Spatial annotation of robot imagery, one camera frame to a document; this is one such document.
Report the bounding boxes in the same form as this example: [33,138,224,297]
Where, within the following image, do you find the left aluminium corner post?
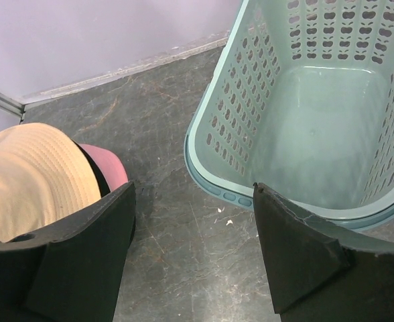
[0,93,25,117]

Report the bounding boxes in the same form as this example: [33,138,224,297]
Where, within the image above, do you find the teal plastic basket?
[184,1,394,229]

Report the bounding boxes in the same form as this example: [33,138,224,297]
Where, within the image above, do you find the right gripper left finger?
[0,182,136,321]

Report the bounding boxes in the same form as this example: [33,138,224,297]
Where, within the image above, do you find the black cloth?
[78,145,111,198]

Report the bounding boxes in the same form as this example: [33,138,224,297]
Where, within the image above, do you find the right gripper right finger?
[253,183,394,321]

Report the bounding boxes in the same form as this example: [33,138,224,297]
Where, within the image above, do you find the beige pink hats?
[0,122,103,244]

